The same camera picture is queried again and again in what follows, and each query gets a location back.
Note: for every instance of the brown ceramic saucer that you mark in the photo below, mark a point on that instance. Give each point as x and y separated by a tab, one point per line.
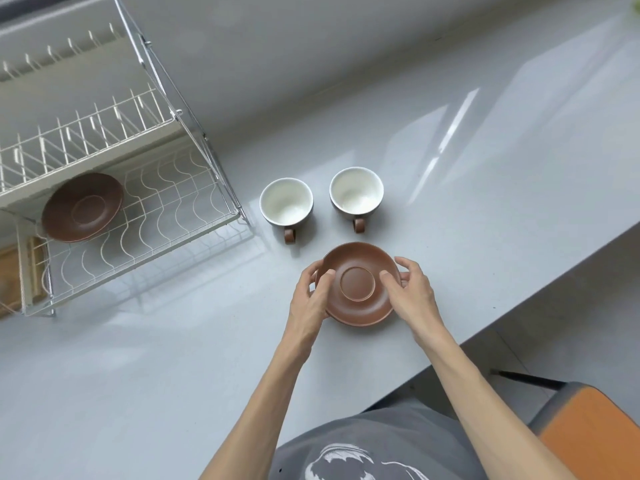
357	284
82	208

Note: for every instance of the person's left thumb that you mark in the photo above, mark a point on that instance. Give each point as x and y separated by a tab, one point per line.
326	287

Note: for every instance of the grey printed shirt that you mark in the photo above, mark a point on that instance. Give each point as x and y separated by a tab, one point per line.
390	444

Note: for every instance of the wooden board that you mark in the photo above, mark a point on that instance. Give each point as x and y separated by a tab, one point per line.
12	274

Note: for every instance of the orange chair with grey frame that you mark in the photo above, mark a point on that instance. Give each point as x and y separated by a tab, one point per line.
595	434

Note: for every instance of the person's left forearm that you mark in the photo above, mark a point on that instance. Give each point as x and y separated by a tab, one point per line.
265	409

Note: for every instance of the person's left hand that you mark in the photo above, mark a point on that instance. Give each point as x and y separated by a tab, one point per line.
306	307

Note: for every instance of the brown cup with white inside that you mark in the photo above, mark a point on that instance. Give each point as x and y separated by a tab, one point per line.
356	190
286	202

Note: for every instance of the person's right hand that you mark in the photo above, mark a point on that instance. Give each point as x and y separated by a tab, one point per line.
417	304

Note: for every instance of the person's right thumb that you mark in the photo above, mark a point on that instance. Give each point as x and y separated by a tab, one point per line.
390	285

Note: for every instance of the person's right forearm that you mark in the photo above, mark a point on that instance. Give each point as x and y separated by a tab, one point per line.
480	399

